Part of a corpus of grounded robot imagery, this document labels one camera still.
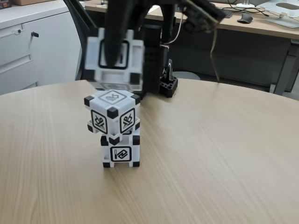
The white drawer cabinet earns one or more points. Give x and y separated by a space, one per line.
46 58

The white paper sheet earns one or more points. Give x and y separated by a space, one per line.
155 9

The black cabinet key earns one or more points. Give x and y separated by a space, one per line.
35 34

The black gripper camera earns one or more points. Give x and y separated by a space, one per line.
203 16

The white cube underlined glyph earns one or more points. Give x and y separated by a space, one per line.
109 100

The white cube spiral diamond glyph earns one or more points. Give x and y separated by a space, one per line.
135 56

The white cube zigzag glyph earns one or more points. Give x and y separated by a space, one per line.
121 152

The wooden office desk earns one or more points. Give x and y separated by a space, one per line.
257 25

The silver laptop stand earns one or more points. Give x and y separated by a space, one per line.
285 19

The dark printed box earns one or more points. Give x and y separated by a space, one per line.
4 3

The dark computer mouse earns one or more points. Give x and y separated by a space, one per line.
245 18

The black mesh office chair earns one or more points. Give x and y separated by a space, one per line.
93 16

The dark computer keyboard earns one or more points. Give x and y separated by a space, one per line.
230 14

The white round lamp base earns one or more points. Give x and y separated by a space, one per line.
245 5

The grey round seat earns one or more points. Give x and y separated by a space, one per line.
189 75

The brown cardboard box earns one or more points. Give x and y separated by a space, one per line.
25 2

